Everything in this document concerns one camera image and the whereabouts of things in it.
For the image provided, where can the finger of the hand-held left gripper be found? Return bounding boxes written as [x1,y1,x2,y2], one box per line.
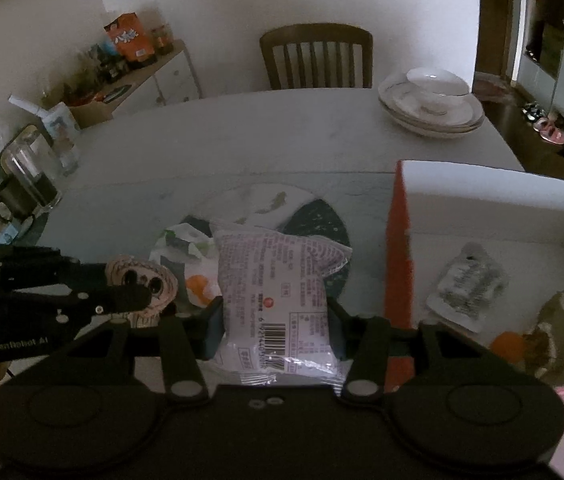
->
[57,284,154,322]
[0,246,108,293]

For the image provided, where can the silver foil packet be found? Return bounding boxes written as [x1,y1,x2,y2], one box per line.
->
[426,242,509,334]

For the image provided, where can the dark mug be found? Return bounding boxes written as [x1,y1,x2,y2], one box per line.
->
[0,180,29,222]

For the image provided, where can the red cardboard box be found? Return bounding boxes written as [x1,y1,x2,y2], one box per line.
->
[384,160,564,480]

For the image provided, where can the white printed plastic bag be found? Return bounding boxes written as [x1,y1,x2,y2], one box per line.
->
[149,215,224,312]

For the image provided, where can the orange snack bag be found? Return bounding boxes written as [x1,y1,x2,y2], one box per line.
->
[104,12,157,67]

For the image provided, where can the brown door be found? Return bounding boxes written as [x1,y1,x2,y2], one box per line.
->
[477,0,526,87]

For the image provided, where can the white snack packet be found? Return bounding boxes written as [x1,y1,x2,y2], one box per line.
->
[211,229,354,377]

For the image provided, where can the dark round patterned mat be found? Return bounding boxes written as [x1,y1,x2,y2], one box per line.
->
[284,199,354,307]

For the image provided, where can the white side cabinet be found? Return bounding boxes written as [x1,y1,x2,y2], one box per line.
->
[77,40,202,129]

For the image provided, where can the printed plastic cup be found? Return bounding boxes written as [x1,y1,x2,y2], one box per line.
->
[44,102,82,172]

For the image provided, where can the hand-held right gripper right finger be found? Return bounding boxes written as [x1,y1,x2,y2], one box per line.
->
[324,297,502,404]

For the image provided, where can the white marble desktop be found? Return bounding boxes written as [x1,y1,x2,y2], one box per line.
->
[0,87,527,411]

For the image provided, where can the glass pitcher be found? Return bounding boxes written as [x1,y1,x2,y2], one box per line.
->
[0,126,63,212]

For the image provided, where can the white bowl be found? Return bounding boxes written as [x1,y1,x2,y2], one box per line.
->
[405,67,468,116]

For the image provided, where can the glass jar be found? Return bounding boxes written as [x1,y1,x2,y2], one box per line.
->
[151,24,173,55]

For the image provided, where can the stacked white plates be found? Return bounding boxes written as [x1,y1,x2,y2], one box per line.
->
[378,72,486,139]

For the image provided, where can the white paper tube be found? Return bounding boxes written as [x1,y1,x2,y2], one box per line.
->
[9,93,49,117]

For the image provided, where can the white green-print packet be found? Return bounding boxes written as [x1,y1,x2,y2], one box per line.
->
[233,184,304,234]

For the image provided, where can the small brown box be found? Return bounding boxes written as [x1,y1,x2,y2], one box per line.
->
[69,102,113,129]

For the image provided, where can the group of small bottles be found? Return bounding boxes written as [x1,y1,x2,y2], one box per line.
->
[74,42,123,84]

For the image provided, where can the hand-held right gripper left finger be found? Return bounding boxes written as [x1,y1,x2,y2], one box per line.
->
[59,297,226,404]

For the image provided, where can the wooden chair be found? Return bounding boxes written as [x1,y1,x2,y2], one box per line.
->
[259,23,374,90]

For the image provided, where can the small orange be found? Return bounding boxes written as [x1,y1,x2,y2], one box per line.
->
[489,330,522,365]

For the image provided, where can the pink slippers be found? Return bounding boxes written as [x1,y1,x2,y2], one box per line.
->
[534,117,564,146]

